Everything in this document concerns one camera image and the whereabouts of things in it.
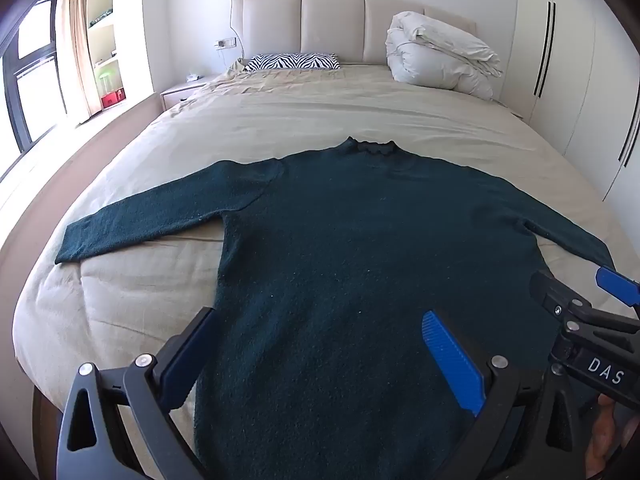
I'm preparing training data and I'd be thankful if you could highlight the white wall shelf unit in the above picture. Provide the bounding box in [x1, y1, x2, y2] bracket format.
[87, 0, 153, 101]

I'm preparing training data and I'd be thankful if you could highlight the zebra print pillow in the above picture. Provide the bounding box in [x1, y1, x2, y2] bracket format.
[245, 52, 341, 72]

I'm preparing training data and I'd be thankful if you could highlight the folded white duvet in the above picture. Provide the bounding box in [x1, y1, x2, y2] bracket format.
[385, 11, 502, 101]

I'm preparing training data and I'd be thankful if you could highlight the beige padded headboard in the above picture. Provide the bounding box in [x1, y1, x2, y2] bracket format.
[230, 0, 476, 65]

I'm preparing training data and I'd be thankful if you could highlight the person's right hand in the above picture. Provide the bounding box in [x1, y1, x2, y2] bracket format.
[585, 394, 639, 478]

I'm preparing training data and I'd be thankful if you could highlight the beige bed with sheet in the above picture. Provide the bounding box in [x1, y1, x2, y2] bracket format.
[12, 62, 640, 476]

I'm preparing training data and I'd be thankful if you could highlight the black framed window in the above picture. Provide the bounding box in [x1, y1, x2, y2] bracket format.
[2, 0, 66, 153]

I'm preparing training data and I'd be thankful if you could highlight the beige curtain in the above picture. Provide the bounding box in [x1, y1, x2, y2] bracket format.
[55, 0, 102, 125]

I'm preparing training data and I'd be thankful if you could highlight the red box on shelf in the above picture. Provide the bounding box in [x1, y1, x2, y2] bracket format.
[101, 88, 126, 108]

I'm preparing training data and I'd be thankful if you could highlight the dark teal knit sweater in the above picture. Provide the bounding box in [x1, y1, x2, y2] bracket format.
[56, 139, 613, 479]

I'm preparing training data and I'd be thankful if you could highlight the white bedside table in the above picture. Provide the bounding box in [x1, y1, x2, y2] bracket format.
[160, 76, 215, 110]

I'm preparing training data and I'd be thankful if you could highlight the wall power socket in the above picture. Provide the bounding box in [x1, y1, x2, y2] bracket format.
[216, 37, 238, 50]

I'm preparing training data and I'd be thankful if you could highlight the white wardrobe with black handles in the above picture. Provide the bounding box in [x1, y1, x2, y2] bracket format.
[499, 0, 640, 216]

